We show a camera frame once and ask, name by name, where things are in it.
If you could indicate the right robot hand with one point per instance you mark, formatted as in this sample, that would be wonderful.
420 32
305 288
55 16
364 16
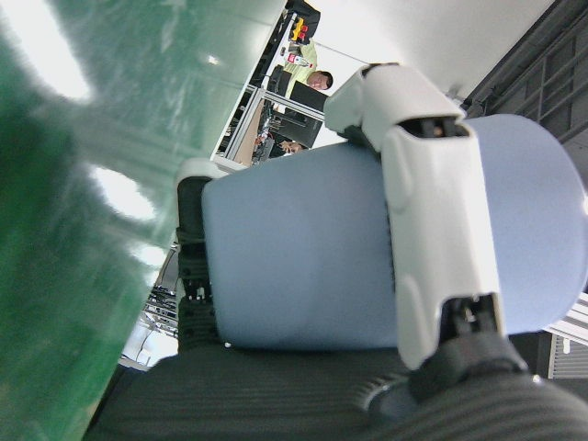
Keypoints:
436 229

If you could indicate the light blue plastic cup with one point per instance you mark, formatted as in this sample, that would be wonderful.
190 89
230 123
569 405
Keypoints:
298 252

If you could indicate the black background screen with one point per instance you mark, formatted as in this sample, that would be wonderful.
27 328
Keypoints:
305 119

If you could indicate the person in yellow-green shirt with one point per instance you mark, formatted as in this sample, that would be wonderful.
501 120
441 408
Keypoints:
305 64

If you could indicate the green conveyor belt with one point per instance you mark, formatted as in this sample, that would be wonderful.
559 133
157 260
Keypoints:
92 229

